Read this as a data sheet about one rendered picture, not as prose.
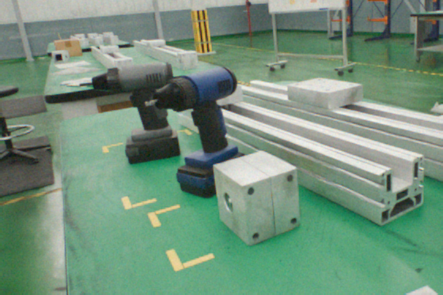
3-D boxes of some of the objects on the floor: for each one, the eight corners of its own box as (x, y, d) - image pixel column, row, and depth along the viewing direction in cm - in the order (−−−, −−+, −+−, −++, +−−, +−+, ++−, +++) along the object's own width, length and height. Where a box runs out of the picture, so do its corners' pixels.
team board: (266, 72, 699) (255, -52, 641) (285, 67, 733) (275, -50, 675) (339, 77, 600) (334, -68, 542) (357, 71, 635) (354, -66, 577)
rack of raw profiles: (327, 39, 1193) (323, -42, 1127) (352, 35, 1232) (350, -43, 1166) (411, 44, 912) (413, -63, 846) (440, 39, 951) (443, -63, 885)
